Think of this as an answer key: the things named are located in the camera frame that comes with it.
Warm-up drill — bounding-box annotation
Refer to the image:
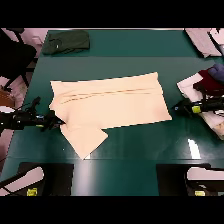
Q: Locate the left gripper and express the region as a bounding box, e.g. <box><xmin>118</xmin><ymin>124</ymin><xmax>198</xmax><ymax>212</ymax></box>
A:
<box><xmin>39</xmin><ymin>110</ymin><xmax>67</xmax><ymax>133</ymax></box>

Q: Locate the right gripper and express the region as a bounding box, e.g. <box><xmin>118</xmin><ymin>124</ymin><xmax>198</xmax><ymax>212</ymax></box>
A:
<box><xmin>172</xmin><ymin>99</ymin><xmax>196</xmax><ymax>117</ymax></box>

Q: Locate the peach T-shirt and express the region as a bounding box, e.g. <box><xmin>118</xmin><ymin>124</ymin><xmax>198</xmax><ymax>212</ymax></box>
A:
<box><xmin>48</xmin><ymin>71</ymin><xmax>173</xmax><ymax>161</ymax></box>

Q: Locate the white garment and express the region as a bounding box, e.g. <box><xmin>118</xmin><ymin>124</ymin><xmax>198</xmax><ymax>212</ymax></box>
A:
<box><xmin>176</xmin><ymin>72</ymin><xmax>224</xmax><ymax>140</ymax></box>
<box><xmin>184</xmin><ymin>28</ymin><xmax>224</xmax><ymax>59</ymax></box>

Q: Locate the dark red garment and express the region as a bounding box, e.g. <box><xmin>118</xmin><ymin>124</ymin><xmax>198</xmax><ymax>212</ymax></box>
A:
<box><xmin>192</xmin><ymin>68</ymin><xmax>224</xmax><ymax>97</ymax></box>

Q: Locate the blue garment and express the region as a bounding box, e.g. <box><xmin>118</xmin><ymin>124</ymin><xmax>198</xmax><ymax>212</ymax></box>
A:
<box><xmin>207</xmin><ymin>63</ymin><xmax>224</xmax><ymax>82</ymax></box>

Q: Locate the black chair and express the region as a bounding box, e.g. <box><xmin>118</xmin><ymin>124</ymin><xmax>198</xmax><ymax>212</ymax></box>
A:
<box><xmin>0</xmin><ymin>28</ymin><xmax>38</xmax><ymax>92</ymax></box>

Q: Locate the dark green garment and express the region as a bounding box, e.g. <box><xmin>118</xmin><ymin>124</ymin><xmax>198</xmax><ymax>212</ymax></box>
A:
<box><xmin>41</xmin><ymin>29</ymin><xmax>91</xmax><ymax>56</ymax></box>

